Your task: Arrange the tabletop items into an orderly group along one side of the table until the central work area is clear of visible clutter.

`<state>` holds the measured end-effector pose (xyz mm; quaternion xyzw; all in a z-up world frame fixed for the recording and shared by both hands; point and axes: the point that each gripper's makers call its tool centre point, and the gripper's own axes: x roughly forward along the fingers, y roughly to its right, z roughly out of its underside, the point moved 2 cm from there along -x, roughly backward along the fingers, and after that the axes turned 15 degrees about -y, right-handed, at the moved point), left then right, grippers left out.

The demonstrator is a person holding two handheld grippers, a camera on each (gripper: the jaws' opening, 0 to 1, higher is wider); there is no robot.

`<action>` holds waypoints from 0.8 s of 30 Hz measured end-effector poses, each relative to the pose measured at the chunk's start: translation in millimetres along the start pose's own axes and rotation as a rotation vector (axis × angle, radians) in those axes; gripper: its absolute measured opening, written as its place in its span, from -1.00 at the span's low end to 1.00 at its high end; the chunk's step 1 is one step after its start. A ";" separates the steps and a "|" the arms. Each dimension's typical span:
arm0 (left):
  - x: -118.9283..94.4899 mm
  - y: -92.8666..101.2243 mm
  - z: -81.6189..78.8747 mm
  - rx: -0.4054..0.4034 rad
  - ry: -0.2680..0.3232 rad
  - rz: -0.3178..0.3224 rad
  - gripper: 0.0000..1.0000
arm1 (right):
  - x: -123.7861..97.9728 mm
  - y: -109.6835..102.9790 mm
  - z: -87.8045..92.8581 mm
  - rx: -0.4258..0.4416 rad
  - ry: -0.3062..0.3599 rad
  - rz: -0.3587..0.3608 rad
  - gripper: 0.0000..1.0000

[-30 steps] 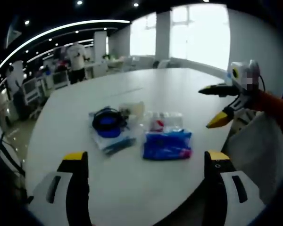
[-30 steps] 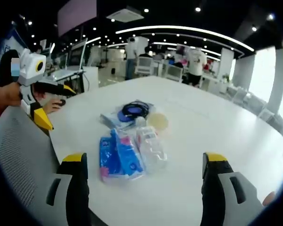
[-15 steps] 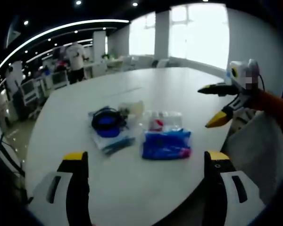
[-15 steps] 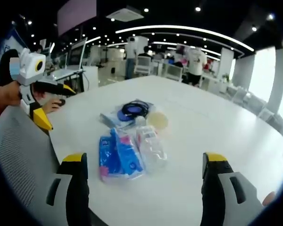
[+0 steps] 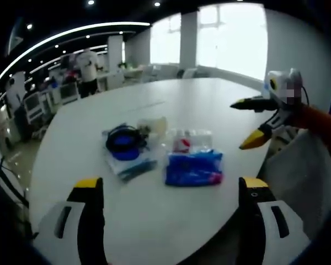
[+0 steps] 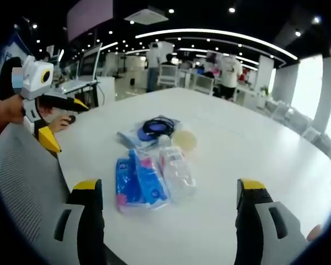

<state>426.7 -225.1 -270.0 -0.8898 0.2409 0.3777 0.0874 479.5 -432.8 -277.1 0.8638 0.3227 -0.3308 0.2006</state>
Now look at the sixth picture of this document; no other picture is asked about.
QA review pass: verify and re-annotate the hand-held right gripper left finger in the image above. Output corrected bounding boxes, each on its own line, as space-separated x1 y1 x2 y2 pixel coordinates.
53 178 108 265

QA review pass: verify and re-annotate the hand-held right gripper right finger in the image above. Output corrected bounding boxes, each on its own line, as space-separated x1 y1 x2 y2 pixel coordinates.
234 178 310 265

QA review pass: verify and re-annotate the blue tissue pack item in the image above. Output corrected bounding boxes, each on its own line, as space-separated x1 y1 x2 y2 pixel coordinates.
115 148 172 214

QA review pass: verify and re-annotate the clear plastic bottle item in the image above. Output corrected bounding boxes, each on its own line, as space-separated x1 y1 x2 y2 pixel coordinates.
158 145 197 204

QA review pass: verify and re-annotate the bagged black cable item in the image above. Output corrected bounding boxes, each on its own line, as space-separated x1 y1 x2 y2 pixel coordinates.
132 114 183 145

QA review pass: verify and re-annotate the round yellow lid item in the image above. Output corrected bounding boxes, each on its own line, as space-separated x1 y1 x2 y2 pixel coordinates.
170 129 199 153

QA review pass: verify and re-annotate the white tabletop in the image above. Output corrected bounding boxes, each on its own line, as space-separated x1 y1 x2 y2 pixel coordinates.
56 87 331 265

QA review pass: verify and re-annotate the person's left hand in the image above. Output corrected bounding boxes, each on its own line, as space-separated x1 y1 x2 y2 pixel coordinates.
0 95 26 125

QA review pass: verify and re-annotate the person's right hand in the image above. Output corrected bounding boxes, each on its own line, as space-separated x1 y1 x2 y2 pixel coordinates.
305 224 323 243

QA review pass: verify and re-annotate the grey mesh office chair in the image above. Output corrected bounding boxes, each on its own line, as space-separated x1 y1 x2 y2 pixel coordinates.
0 124 81 265

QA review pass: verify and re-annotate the computer monitor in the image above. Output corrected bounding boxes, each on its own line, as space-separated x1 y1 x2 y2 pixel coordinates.
79 43 103 81

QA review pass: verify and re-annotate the purple hanging banner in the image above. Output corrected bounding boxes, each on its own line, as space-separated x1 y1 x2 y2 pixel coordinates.
66 0 114 43

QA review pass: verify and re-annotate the white office chair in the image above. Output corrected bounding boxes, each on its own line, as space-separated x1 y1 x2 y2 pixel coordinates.
157 64 179 87
193 73 215 96

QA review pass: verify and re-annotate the ceiling air conditioner vent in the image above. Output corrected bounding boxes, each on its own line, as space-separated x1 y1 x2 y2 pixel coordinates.
124 8 169 25

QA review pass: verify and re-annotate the white square column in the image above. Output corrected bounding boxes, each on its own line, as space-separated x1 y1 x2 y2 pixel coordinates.
257 54 279 98

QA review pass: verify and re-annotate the curved ceiling light strip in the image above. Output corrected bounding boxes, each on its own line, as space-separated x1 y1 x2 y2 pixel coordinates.
134 28 299 61

